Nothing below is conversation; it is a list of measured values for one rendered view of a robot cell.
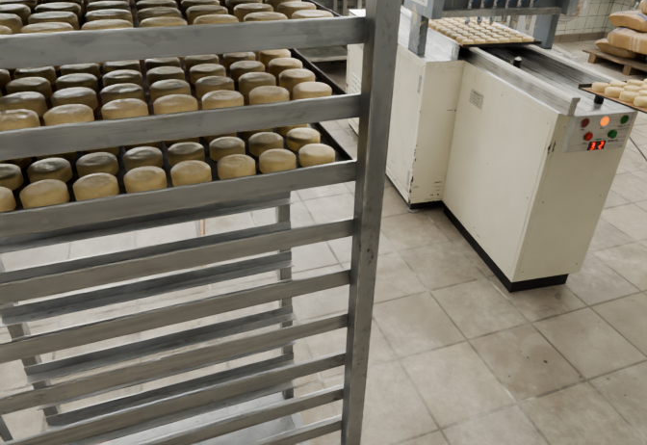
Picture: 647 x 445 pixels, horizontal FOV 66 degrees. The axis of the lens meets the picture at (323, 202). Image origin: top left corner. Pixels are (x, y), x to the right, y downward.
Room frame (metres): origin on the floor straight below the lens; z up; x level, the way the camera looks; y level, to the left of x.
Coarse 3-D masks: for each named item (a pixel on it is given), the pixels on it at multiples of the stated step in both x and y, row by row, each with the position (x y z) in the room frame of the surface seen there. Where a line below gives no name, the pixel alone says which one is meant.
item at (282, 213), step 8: (280, 208) 0.98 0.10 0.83; (288, 208) 0.98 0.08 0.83; (280, 216) 0.98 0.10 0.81; (288, 216) 0.98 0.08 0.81; (280, 272) 0.98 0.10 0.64; (288, 272) 0.98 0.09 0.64; (280, 304) 0.98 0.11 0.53; (288, 304) 0.98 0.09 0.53; (288, 352) 0.98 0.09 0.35; (288, 392) 0.98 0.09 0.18
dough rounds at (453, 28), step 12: (432, 24) 2.64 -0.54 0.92; (444, 24) 2.65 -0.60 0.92; (456, 24) 2.66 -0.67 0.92; (468, 24) 2.67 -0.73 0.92; (480, 24) 2.68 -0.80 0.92; (492, 24) 2.67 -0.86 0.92; (456, 36) 2.40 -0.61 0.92; (468, 36) 2.41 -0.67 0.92; (480, 36) 2.43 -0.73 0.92; (492, 36) 2.44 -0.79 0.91; (504, 36) 2.46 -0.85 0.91; (516, 36) 2.44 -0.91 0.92
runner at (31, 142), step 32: (352, 96) 0.58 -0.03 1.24; (32, 128) 0.46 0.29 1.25; (64, 128) 0.47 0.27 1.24; (96, 128) 0.48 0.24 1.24; (128, 128) 0.49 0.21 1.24; (160, 128) 0.50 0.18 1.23; (192, 128) 0.51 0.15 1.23; (224, 128) 0.52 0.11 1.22; (256, 128) 0.54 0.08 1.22; (0, 160) 0.44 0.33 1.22
